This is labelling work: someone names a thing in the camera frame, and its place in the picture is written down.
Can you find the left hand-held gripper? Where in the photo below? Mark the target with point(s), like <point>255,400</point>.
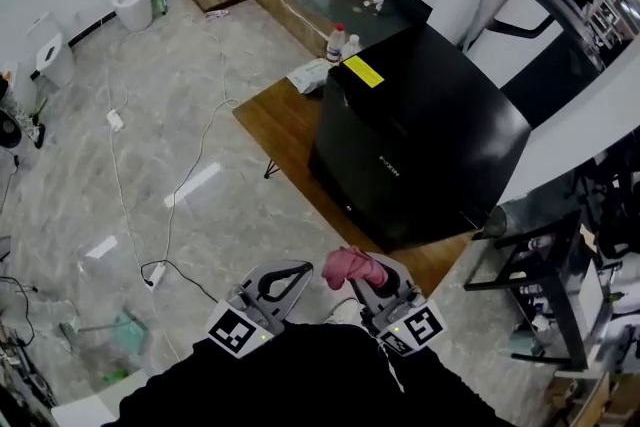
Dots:
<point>237,330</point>

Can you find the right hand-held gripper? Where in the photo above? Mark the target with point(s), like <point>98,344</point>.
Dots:
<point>415,327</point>

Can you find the pink cloth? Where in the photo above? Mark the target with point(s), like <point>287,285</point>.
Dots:
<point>350,267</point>

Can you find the black mini fridge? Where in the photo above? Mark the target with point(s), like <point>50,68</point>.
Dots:
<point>425,140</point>

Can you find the person's left forearm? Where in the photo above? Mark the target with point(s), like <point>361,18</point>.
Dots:
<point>165,390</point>

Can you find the person's right forearm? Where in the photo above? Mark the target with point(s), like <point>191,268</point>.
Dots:
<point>450,390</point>

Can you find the person's white shoe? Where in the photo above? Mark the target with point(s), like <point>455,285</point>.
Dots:
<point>345,312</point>

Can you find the person's black clothed body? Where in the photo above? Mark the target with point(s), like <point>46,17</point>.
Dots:
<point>310,375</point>

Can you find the white power strip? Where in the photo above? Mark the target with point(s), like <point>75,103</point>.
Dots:
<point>156,276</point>

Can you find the wooden low table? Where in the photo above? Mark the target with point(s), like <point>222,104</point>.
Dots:
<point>280,120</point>

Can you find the black metal table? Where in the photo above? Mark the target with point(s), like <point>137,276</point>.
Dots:
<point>550,275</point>

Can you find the teal dustpan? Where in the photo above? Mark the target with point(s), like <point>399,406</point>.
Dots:
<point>127,332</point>

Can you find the white wet wipes pack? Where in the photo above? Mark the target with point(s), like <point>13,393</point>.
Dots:
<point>307,75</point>

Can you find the white power adapter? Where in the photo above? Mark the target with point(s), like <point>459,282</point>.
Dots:
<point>115,120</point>

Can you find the red-capped plastic bottle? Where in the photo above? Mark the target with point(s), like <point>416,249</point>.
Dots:
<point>336,45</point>

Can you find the white-capped clear bottle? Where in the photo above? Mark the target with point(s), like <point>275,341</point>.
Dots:
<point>351,47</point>

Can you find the wooden platform edging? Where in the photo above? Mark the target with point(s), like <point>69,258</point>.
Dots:
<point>295,15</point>

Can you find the pink packet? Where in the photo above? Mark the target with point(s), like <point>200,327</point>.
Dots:
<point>217,14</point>

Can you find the large white black robot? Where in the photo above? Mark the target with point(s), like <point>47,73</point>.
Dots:
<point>525,50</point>

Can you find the small white spray bottle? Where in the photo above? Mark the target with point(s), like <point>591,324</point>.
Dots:
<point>374,4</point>

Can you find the green bottle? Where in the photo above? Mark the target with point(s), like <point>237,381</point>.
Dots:
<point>159,6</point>

